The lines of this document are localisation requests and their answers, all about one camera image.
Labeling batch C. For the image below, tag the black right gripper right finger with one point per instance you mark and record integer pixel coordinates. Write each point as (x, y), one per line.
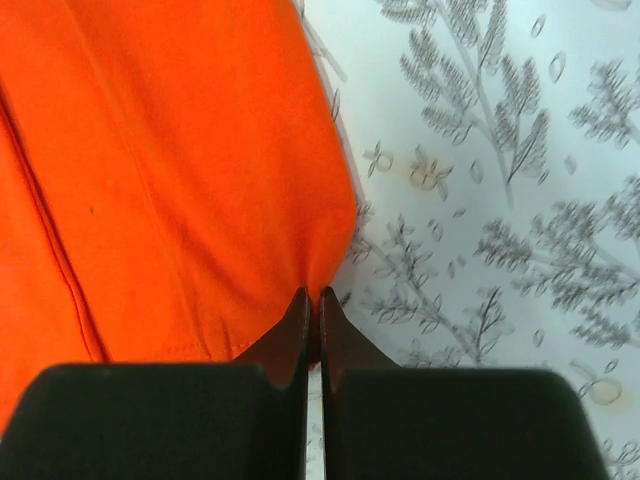
(385, 421)

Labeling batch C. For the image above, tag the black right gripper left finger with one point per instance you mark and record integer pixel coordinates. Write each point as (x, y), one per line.
(245, 419)

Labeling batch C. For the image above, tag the floral patterned table mat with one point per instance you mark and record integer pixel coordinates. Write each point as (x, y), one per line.
(496, 151)

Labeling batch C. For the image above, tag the orange t shirt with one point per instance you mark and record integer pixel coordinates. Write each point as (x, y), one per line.
(171, 174)

